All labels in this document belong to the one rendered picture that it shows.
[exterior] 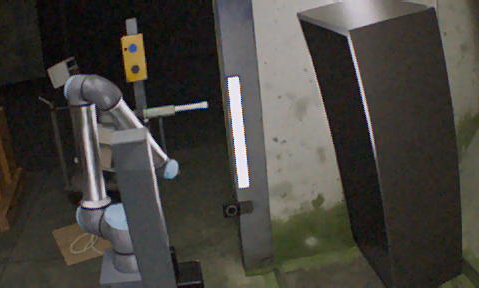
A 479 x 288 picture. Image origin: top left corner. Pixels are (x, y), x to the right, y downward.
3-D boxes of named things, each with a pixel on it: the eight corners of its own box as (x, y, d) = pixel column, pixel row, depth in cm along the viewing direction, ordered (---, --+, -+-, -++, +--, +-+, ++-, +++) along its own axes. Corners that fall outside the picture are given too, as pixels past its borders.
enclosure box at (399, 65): (409, 216, 247) (366, -6, 203) (462, 273, 191) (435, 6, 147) (352, 241, 245) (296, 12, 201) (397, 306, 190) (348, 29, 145)
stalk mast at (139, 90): (175, 264, 322) (136, 17, 265) (175, 269, 317) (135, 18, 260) (166, 265, 322) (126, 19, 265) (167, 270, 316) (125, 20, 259)
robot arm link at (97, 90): (110, 68, 188) (183, 165, 237) (91, 69, 194) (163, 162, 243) (95, 90, 183) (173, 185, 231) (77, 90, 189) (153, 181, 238)
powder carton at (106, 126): (88, 140, 451) (93, 101, 437) (129, 150, 453) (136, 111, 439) (70, 162, 401) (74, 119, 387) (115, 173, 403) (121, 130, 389)
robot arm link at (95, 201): (101, 244, 208) (78, 77, 188) (77, 235, 217) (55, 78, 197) (123, 233, 220) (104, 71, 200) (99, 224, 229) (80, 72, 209)
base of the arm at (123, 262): (112, 275, 204) (107, 257, 200) (114, 253, 221) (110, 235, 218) (153, 271, 206) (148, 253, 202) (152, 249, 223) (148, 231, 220)
